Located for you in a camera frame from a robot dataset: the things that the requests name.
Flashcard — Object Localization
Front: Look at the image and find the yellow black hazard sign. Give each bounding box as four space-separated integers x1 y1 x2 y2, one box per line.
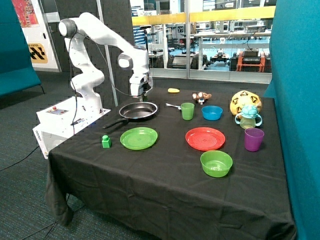
27 43 48 64

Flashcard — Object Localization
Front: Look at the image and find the blue sippy cup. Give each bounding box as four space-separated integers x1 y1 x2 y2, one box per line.
234 104 263 130

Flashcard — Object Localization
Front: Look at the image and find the green toy block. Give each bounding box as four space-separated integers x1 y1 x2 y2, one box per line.
101 135 112 149

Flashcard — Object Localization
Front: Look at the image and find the black tablecloth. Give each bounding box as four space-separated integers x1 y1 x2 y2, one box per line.
45 88 297 240

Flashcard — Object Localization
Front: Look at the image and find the metal spoon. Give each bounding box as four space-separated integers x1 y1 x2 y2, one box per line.
165 103 181 111

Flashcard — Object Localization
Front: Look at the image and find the brown plush toy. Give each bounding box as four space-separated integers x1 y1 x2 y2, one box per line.
192 92 212 105

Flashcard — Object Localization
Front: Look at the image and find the green plate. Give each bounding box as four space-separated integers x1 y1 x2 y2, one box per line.
120 127 158 151

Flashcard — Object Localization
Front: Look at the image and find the teal partition panel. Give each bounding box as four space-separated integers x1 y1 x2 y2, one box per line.
264 0 320 240

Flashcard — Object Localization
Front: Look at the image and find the purple cup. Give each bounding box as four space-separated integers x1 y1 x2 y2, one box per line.
244 128 265 152

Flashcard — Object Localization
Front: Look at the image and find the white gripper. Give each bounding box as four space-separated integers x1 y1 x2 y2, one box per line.
129 74 153 102

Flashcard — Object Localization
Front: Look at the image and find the yellow soccer ball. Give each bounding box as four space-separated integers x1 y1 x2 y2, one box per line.
229 90 262 116

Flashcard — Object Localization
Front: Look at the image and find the red plate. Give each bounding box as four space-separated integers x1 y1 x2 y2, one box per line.
185 127 226 151

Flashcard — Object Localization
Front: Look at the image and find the green bowl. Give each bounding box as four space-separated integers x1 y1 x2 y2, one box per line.
200 150 233 178

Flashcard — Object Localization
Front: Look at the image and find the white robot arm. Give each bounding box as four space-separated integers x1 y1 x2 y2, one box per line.
58 12 153 112

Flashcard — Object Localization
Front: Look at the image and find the teal sofa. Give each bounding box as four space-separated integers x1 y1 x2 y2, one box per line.
0 0 42 97

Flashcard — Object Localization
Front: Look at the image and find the black frying pan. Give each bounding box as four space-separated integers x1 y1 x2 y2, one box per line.
102 102 158 129

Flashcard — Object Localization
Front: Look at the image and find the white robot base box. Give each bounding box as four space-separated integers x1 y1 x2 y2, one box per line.
33 96 110 159

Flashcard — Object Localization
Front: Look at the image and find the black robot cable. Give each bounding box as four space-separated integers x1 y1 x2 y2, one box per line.
67 32 83 137

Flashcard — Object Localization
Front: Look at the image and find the green cup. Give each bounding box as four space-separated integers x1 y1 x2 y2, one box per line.
180 102 195 121

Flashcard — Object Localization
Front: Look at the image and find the blue bowl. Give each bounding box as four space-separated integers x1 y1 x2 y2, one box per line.
201 105 223 121

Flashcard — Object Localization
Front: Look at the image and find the green capsicum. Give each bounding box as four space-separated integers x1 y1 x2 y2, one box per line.
143 94 149 102

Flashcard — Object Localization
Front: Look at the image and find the red wall poster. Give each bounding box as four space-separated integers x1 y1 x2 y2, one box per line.
12 0 40 28

